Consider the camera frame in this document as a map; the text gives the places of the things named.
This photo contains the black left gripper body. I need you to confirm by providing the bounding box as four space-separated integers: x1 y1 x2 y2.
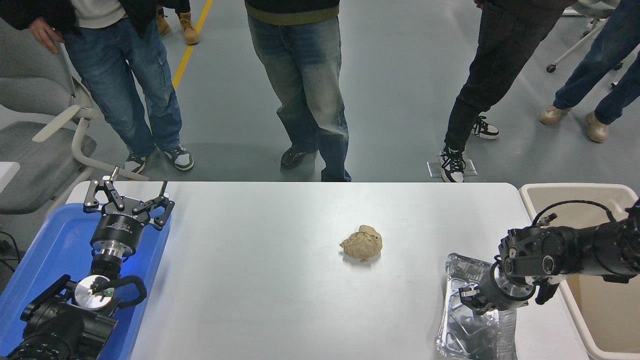
90 210 146 251

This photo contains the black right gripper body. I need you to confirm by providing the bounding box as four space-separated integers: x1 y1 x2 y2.
472 272 508 314

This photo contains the silver foil tray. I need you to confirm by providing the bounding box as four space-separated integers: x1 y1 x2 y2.
435 252 518 360

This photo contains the metal floor plate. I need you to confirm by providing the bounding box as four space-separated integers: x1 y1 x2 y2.
426 159 478 178

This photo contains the person's hand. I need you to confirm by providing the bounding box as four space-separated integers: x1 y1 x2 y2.
28 17 65 55

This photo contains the blue plastic tray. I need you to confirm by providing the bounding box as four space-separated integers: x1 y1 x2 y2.
0 202 172 360

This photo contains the grey office chair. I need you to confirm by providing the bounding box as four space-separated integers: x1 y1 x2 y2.
0 17 151 216

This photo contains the white side table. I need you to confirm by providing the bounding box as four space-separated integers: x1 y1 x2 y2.
0 161 21 193

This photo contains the crumpled tan paper ball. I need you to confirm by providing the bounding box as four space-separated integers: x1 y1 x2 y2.
339 225 383 263

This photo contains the large pale bin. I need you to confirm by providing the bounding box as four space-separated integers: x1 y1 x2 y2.
519 183 640 360

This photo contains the person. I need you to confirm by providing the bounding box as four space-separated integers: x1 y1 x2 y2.
244 0 352 183
438 0 578 184
539 0 640 144
0 0 195 175
156 0 201 46

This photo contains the white wheeled chair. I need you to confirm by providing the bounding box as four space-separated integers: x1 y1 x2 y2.
546 0 626 91

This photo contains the black floor cable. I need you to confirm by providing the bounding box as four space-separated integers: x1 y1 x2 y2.
0 230 23 273

